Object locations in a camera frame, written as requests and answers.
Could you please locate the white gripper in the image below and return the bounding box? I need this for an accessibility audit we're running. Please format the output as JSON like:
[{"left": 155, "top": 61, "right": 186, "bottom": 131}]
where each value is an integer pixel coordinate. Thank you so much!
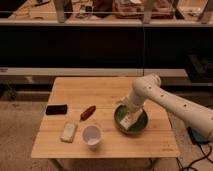
[{"left": 122, "top": 96, "right": 144, "bottom": 113}]

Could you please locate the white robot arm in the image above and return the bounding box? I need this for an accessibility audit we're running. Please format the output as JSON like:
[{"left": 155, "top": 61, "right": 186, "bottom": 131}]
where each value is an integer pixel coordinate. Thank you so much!
[{"left": 123, "top": 74, "right": 213, "bottom": 142}]

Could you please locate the white bottle in bowl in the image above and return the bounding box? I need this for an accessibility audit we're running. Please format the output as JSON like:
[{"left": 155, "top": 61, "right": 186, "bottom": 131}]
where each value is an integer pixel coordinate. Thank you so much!
[{"left": 119, "top": 108, "right": 143, "bottom": 131}]

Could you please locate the green round bowl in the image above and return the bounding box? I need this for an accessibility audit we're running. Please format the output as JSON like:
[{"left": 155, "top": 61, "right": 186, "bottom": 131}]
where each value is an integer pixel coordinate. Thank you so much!
[{"left": 114, "top": 105, "right": 148, "bottom": 135}]

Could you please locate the brown sausage toy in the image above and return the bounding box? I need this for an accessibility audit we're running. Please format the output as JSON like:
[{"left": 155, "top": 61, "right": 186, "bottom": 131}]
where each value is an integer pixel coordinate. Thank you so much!
[{"left": 80, "top": 105, "right": 96, "bottom": 121}]

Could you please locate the white paper cup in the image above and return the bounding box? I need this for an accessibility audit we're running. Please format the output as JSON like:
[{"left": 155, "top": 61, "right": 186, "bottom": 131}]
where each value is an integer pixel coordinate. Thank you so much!
[{"left": 82, "top": 125, "right": 102, "bottom": 150}]

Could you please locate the wooden table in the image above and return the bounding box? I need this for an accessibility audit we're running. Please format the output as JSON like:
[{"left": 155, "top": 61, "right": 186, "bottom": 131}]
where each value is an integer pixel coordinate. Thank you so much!
[{"left": 30, "top": 76, "right": 181, "bottom": 171}]

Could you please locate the blue power box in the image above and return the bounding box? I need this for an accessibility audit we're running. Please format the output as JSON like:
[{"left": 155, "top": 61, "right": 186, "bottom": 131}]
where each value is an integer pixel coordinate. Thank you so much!
[{"left": 187, "top": 127, "right": 209, "bottom": 144}]

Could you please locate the white rectangular sponge block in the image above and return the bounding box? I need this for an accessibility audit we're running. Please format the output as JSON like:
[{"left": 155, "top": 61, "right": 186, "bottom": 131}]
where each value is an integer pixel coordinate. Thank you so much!
[{"left": 60, "top": 122, "right": 77, "bottom": 143}]

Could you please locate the pink tray on shelf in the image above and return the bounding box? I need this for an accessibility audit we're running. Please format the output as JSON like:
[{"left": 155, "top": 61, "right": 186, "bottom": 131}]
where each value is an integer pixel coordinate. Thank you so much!
[{"left": 113, "top": 0, "right": 174, "bottom": 19}]

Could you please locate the long workbench shelf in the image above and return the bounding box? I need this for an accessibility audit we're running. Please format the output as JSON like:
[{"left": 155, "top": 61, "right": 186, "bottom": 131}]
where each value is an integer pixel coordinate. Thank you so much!
[{"left": 0, "top": 0, "right": 213, "bottom": 27}]

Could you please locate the black floor cable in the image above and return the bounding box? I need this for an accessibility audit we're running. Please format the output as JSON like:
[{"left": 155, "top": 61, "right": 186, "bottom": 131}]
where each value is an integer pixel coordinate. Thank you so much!
[{"left": 175, "top": 143, "right": 213, "bottom": 171}]

